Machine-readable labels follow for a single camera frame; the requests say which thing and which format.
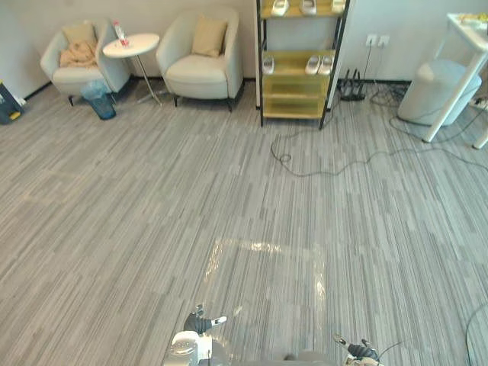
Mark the white wall socket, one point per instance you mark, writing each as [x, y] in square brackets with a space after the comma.
[371, 40]
[384, 41]

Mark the white power strip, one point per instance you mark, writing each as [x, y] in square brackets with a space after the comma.
[481, 102]

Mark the blue mesh waste bin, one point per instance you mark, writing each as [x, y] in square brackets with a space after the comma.
[99, 101]

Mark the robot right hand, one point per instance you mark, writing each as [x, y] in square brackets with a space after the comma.
[360, 350]

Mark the black frame yellow shelf rack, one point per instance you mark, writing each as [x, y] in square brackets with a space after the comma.
[293, 100]

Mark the yellow items on table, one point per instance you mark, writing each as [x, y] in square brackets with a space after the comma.
[474, 17]

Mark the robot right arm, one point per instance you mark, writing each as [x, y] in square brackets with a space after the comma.
[360, 362]

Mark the clear plastic water bottle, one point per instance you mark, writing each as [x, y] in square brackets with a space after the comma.
[120, 31]

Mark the round white side table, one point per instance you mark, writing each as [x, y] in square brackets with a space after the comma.
[131, 44]

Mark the light blue round pouf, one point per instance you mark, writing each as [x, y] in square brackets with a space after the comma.
[434, 91]

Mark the beige crumpled blanket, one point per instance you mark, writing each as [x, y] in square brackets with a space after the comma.
[78, 55]

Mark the light grey armchair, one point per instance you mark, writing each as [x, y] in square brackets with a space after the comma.
[195, 70]
[72, 75]

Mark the beige square cushion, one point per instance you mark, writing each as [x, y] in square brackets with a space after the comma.
[80, 33]
[209, 36]

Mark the dark blue box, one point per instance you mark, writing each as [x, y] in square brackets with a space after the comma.
[7, 107]

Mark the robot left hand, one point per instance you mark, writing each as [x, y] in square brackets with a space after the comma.
[198, 323]

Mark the small red packet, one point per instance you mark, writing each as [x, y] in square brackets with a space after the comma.
[125, 43]

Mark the white shoe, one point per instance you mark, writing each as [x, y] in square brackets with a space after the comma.
[278, 7]
[312, 65]
[308, 6]
[338, 5]
[326, 66]
[268, 65]

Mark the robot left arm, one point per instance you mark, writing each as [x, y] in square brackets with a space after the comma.
[187, 348]

